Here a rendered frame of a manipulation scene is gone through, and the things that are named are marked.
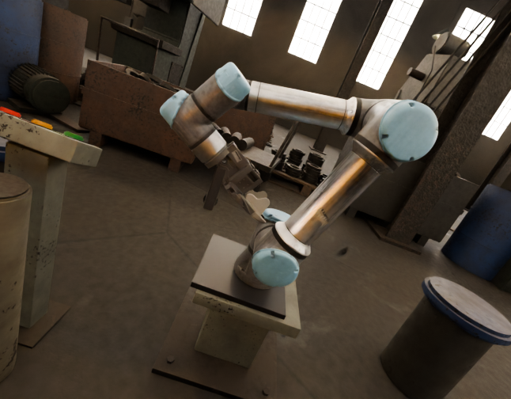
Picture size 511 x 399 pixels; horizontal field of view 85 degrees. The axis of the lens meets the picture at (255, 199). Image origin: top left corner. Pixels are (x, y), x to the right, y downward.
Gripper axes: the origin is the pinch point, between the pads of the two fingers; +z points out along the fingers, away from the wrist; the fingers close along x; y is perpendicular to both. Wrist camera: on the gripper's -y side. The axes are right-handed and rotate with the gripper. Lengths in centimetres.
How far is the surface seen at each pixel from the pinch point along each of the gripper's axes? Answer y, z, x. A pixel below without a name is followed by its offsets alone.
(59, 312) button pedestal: -71, -11, 10
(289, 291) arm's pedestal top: -10.0, 32.1, 8.4
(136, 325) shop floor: -59, 10, 11
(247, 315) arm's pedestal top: -19.8, 20.1, -4.6
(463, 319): 31, 76, 1
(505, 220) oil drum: 153, 224, 154
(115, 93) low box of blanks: -55, -79, 169
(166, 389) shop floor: -52, 23, -8
